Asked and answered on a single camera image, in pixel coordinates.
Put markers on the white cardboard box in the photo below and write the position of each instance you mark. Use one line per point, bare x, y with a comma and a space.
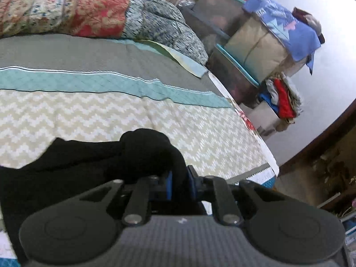
264, 119

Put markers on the folded patchwork quilt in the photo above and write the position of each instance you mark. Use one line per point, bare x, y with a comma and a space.
83, 11

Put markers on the pile of colourful clothes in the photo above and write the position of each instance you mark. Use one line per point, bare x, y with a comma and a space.
282, 100

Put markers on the wooden door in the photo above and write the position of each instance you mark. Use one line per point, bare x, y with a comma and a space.
319, 141

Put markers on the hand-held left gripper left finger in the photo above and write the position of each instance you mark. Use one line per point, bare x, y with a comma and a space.
168, 186

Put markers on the white floral bed sheet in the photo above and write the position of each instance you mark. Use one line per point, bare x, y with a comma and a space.
246, 118

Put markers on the dark red and grey clothes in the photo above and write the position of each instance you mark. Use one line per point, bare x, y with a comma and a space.
311, 22

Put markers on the beige fabric storage bag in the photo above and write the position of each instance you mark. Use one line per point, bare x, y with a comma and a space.
258, 47

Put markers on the clear bin with teal lid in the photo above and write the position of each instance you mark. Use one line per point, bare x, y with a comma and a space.
219, 11
233, 75

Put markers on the blue printed cloth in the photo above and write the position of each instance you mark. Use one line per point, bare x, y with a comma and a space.
286, 30

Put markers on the teal bed skirt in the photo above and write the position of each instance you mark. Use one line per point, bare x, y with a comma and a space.
268, 183

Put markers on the chevron striped bed quilt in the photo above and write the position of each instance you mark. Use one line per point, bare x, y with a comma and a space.
111, 116

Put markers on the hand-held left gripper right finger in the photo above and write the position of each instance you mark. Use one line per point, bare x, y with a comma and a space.
192, 183

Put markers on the black pants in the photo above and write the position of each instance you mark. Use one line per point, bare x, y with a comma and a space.
83, 167

